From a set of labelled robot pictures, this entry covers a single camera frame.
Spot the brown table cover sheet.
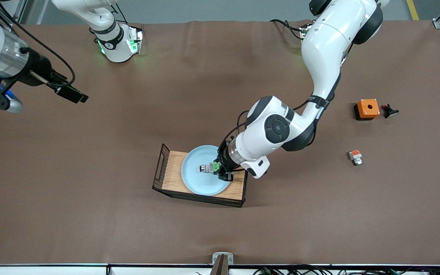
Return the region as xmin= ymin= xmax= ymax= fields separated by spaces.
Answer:
xmin=0 ymin=20 xmax=440 ymax=266

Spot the light blue round plate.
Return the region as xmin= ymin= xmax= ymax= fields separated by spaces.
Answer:
xmin=181 ymin=145 xmax=231 ymax=196

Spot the orange box with round hole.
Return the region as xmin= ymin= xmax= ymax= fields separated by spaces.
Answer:
xmin=354 ymin=99 xmax=380 ymax=121

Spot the wooden tray black wire frame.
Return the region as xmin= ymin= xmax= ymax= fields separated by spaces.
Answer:
xmin=152 ymin=143 xmax=251 ymax=208

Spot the black cable bundle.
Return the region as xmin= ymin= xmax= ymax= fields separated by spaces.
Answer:
xmin=252 ymin=265 xmax=440 ymax=275

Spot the black base cable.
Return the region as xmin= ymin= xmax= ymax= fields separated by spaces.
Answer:
xmin=270 ymin=18 xmax=304 ymax=40

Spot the black push button clear cap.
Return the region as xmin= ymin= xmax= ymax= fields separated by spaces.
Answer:
xmin=380 ymin=103 xmax=400 ymax=119

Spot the dark camera pole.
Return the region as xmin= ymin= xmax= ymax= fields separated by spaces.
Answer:
xmin=209 ymin=255 xmax=229 ymax=275

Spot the grey metal bracket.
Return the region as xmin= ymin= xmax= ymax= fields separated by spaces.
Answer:
xmin=212 ymin=252 xmax=234 ymax=265

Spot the push button with green block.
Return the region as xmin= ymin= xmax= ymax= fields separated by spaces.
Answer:
xmin=199 ymin=162 xmax=220 ymax=174

